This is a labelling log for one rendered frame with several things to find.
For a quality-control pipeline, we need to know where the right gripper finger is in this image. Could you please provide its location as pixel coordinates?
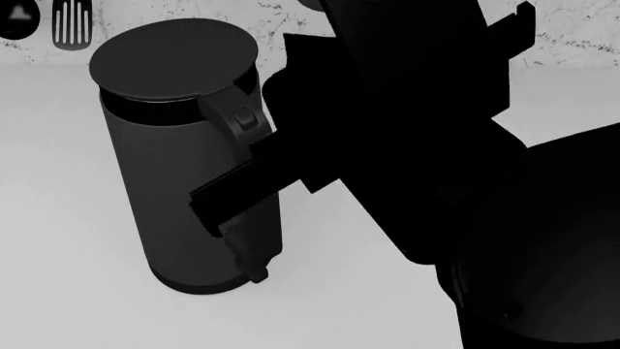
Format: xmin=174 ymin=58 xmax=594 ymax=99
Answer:
xmin=248 ymin=130 xmax=293 ymax=163
xmin=188 ymin=157 xmax=312 ymax=239

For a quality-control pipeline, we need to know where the dark grey electric kettle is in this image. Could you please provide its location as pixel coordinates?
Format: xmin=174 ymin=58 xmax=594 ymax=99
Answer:
xmin=88 ymin=17 xmax=284 ymax=297

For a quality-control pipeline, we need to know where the black slotted spatula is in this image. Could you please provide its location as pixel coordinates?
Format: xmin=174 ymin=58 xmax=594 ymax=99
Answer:
xmin=50 ymin=0 xmax=94 ymax=52

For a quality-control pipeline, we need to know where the black ladle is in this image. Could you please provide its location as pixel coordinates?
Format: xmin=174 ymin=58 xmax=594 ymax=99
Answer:
xmin=0 ymin=0 xmax=41 ymax=42

